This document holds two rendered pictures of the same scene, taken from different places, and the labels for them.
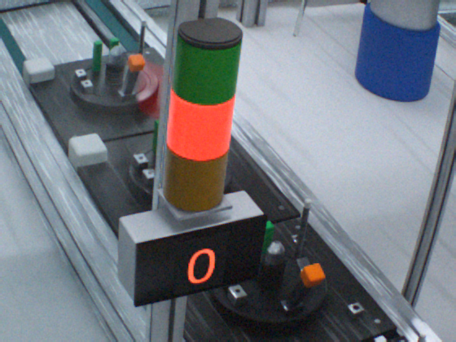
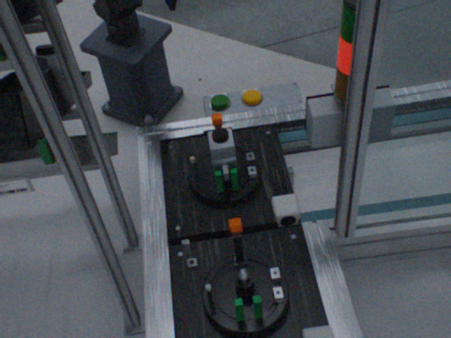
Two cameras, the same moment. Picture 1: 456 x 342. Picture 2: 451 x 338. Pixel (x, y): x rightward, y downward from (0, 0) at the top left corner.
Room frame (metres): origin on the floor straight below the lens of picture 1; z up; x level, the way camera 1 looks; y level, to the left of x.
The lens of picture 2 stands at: (1.34, 0.16, 1.87)
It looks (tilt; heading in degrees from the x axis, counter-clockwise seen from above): 50 degrees down; 209
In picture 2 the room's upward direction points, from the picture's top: 7 degrees counter-clockwise
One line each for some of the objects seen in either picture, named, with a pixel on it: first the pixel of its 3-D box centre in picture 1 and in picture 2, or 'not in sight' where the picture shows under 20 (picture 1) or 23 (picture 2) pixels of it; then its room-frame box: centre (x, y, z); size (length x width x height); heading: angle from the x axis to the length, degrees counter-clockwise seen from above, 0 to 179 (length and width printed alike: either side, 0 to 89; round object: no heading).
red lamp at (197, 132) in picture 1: (200, 116); (358, 49); (0.69, 0.02, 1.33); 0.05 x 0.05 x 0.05
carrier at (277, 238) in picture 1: (271, 267); (244, 283); (0.91, -0.07, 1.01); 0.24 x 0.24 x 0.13; 31
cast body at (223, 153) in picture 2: not in sight; (222, 150); (0.70, -0.20, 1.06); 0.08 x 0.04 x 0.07; 31
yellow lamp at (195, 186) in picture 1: (195, 168); (354, 78); (0.69, 0.02, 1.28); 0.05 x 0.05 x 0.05
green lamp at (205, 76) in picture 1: (206, 63); (361, 17); (0.69, 0.02, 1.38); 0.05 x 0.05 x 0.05
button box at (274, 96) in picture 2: not in sight; (252, 108); (0.46, -0.24, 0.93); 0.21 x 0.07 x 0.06; 121
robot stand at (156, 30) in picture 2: not in sight; (135, 70); (0.46, -0.53, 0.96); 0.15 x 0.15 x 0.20; 84
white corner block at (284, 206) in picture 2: not in sight; (285, 210); (0.72, -0.07, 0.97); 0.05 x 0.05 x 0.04; 31
